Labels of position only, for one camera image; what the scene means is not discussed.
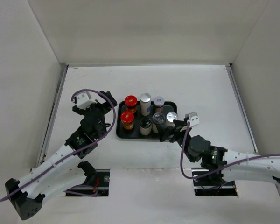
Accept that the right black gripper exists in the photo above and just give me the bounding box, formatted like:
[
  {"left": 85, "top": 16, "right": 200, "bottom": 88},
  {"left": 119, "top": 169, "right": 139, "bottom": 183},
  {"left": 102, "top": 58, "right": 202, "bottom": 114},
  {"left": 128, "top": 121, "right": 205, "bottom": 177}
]
[{"left": 156, "top": 119, "right": 196, "bottom": 162}]

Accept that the clear top pepper grinder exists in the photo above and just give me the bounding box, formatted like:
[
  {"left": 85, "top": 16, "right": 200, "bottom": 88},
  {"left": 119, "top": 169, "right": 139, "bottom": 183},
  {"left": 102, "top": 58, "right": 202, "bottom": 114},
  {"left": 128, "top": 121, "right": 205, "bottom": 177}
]
[{"left": 152, "top": 112, "right": 165, "bottom": 133}]

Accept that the blue label silver lid shaker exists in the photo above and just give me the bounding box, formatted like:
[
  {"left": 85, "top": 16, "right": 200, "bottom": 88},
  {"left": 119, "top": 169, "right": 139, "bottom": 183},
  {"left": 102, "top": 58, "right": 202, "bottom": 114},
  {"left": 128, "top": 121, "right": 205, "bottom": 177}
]
[{"left": 166, "top": 112, "right": 178, "bottom": 127}]

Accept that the black lid spice jar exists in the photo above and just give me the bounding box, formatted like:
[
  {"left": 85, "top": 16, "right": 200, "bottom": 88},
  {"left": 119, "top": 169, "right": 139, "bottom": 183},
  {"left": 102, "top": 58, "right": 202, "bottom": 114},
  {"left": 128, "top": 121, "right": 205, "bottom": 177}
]
[{"left": 140, "top": 117, "right": 152, "bottom": 136}]

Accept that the red lid sauce jar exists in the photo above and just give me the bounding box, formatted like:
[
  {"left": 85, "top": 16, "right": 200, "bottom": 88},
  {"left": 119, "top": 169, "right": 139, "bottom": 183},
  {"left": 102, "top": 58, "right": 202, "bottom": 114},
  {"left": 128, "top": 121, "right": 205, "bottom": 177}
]
[
  {"left": 120, "top": 111, "right": 134, "bottom": 131},
  {"left": 124, "top": 95, "right": 138, "bottom": 113}
]

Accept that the jar with pink label lid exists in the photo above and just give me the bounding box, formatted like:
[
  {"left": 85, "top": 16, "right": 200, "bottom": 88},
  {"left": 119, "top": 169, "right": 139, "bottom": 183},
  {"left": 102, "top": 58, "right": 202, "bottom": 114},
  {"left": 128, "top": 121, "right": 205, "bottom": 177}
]
[{"left": 153, "top": 96, "right": 165, "bottom": 113}]

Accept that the white shaker silver lid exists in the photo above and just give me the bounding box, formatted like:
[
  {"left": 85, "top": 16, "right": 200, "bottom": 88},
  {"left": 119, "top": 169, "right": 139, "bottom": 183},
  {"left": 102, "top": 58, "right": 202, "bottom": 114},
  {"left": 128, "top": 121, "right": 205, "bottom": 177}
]
[{"left": 140, "top": 93, "right": 151, "bottom": 116}]

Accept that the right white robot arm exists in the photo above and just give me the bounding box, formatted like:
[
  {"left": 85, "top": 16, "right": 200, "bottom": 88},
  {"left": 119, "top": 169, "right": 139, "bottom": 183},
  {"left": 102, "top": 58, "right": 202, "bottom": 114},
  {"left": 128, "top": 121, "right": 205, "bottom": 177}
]
[{"left": 157, "top": 119, "right": 280, "bottom": 186}]

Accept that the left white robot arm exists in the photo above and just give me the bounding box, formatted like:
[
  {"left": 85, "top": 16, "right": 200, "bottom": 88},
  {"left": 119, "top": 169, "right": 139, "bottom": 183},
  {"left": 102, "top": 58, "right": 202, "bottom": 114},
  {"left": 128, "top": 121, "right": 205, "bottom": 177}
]
[{"left": 0, "top": 89, "right": 117, "bottom": 220}]

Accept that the black plastic tray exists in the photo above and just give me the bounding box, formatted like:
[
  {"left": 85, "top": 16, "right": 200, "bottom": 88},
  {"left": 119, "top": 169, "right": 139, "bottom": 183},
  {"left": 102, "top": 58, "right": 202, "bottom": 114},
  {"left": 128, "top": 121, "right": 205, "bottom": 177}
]
[{"left": 116, "top": 101, "right": 177, "bottom": 140}]

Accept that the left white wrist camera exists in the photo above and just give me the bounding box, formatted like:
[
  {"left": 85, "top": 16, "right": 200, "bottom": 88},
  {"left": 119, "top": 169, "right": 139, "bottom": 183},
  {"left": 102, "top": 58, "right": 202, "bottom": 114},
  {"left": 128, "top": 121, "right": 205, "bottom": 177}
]
[{"left": 73, "top": 91, "right": 96, "bottom": 110}]

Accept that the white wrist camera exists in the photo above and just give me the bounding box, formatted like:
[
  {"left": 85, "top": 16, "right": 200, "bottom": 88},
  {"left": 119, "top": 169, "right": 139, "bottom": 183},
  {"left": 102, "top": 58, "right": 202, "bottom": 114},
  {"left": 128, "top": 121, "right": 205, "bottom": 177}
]
[
  {"left": 73, "top": 91, "right": 96, "bottom": 110},
  {"left": 185, "top": 112, "right": 200, "bottom": 128}
]

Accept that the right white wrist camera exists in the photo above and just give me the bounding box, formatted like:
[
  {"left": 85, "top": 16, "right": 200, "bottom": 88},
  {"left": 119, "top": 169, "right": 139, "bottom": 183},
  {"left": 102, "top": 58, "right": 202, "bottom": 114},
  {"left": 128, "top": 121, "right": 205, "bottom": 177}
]
[{"left": 185, "top": 112, "right": 200, "bottom": 128}]

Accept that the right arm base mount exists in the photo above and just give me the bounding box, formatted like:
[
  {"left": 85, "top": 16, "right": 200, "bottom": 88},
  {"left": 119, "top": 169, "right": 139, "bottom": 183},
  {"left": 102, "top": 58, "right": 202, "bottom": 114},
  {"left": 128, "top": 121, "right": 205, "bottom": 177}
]
[{"left": 193, "top": 174, "right": 238, "bottom": 196}]

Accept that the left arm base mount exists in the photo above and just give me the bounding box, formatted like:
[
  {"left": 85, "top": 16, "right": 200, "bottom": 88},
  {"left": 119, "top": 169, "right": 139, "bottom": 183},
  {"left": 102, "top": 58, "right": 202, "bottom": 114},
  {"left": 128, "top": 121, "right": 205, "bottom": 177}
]
[{"left": 65, "top": 161, "right": 111, "bottom": 197}]

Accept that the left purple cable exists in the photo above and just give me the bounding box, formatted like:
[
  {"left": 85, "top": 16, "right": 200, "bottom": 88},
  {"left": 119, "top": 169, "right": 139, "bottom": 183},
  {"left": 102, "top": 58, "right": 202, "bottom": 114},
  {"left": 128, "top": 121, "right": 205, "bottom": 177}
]
[{"left": 0, "top": 88, "right": 117, "bottom": 203}]

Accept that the purple cable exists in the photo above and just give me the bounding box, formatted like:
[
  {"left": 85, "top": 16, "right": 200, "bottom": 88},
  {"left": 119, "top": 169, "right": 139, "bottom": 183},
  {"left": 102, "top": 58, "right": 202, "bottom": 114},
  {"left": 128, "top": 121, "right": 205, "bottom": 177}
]
[
  {"left": 180, "top": 121, "right": 280, "bottom": 181},
  {"left": 0, "top": 88, "right": 117, "bottom": 203}
]

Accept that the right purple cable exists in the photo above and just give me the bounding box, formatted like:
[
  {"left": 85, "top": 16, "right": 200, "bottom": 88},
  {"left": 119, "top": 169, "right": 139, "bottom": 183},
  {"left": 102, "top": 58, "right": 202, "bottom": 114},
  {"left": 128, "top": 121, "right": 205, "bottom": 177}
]
[{"left": 180, "top": 121, "right": 280, "bottom": 181}]

